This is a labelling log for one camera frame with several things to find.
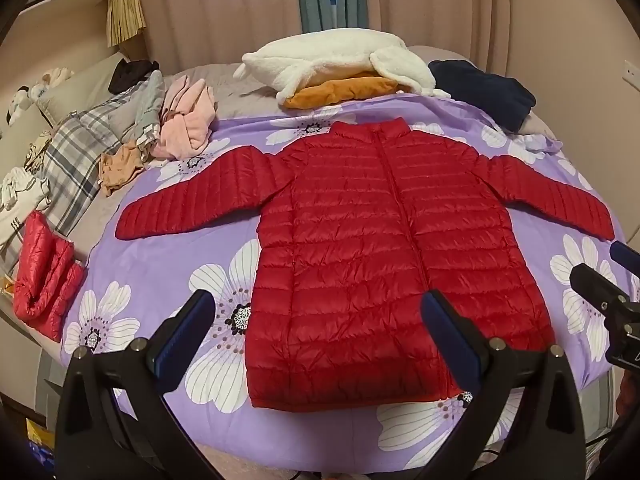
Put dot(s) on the purple floral blanket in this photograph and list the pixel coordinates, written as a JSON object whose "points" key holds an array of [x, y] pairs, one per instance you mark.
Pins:
{"points": [[165, 262]]}

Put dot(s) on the yellow box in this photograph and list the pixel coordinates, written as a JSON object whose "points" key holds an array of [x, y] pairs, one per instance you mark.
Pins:
{"points": [[39, 435]]}

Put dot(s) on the tan garment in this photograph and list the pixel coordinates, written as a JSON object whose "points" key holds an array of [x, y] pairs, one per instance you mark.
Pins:
{"points": [[120, 167]]}

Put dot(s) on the black garment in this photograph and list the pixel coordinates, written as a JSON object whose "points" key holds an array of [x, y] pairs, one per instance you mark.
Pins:
{"points": [[130, 74]]}

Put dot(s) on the folded shiny red jacket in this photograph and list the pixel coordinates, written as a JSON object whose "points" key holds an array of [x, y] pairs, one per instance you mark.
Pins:
{"points": [[45, 270]]}

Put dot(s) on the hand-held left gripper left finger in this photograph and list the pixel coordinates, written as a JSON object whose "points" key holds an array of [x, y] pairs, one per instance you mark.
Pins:
{"points": [[185, 332]]}

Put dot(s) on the black and white plush toy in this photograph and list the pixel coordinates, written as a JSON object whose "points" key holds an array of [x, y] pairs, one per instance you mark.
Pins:
{"points": [[20, 102]]}

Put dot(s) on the navy garment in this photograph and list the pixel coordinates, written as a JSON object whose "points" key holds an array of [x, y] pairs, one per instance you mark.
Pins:
{"points": [[485, 90]]}

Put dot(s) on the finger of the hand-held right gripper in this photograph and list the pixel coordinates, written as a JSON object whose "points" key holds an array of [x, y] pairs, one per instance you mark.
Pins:
{"points": [[592, 282], [625, 256]]}

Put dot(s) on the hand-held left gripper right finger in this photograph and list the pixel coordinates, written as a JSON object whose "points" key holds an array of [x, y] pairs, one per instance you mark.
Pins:
{"points": [[450, 332]]}

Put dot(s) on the white printed garment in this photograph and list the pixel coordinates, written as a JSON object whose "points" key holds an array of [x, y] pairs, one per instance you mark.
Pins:
{"points": [[15, 195]]}

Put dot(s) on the red down jacket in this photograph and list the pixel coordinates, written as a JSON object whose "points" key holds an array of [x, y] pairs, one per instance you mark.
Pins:
{"points": [[350, 235]]}

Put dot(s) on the white fleece garment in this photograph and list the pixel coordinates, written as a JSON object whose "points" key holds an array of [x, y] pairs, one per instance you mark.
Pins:
{"points": [[320, 55]]}

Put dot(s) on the orange garment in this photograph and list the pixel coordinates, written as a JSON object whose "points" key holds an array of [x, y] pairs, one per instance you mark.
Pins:
{"points": [[340, 91]]}

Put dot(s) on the white wall socket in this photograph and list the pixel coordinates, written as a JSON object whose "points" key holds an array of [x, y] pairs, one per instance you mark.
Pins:
{"points": [[631, 74]]}

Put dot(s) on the plaid cloth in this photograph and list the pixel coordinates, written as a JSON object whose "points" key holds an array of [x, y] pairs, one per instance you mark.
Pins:
{"points": [[75, 152]]}

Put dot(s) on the grey quilted garment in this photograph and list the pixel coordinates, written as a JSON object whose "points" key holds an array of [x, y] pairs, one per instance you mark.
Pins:
{"points": [[146, 105]]}

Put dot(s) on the pink garment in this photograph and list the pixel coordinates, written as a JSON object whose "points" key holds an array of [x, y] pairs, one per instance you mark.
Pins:
{"points": [[185, 120]]}

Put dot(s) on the beige curtain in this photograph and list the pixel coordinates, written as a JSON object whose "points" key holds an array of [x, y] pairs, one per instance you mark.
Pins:
{"points": [[215, 10]]}

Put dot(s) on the beige pillow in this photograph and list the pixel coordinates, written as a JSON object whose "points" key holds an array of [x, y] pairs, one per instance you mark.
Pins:
{"points": [[85, 85]]}

